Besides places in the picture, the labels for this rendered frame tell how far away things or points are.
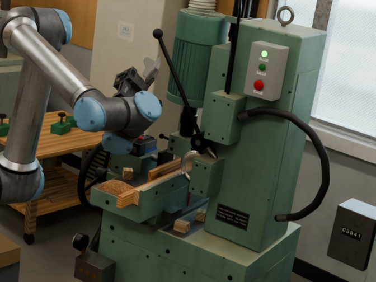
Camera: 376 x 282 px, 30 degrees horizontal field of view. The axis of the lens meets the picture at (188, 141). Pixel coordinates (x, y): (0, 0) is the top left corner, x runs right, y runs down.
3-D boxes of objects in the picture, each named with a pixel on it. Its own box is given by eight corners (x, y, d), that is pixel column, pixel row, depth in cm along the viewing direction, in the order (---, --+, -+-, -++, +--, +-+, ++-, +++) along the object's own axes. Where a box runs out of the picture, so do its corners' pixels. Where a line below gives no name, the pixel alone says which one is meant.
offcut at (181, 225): (173, 229, 237) (174, 221, 236) (177, 226, 240) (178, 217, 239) (184, 233, 235) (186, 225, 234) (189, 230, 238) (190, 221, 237)
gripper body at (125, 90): (134, 64, 215) (125, 91, 207) (152, 81, 219) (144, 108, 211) (116, 73, 219) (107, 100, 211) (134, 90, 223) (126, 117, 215)
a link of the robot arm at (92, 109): (-12, -2, 220) (95, 104, 178) (24, 0, 228) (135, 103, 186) (-19, 31, 225) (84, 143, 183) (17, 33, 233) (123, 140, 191)
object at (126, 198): (212, 163, 275) (214, 154, 274) (216, 164, 274) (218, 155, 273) (116, 206, 224) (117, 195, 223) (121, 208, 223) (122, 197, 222)
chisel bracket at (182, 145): (176, 152, 256) (179, 130, 253) (208, 163, 250) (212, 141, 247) (165, 156, 250) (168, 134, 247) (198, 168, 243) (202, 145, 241)
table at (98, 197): (164, 156, 292) (165, 143, 291) (227, 179, 278) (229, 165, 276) (67, 194, 242) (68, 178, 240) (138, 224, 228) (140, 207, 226)
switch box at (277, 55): (251, 90, 219) (260, 40, 214) (280, 98, 214) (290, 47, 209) (242, 93, 214) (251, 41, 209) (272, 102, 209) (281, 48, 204)
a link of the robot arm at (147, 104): (136, 117, 186) (114, 140, 194) (170, 116, 194) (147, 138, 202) (125, 88, 189) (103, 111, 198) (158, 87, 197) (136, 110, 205)
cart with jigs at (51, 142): (55, 187, 456) (63, 93, 436) (115, 220, 423) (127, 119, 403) (-35, 210, 407) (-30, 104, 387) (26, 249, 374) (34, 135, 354)
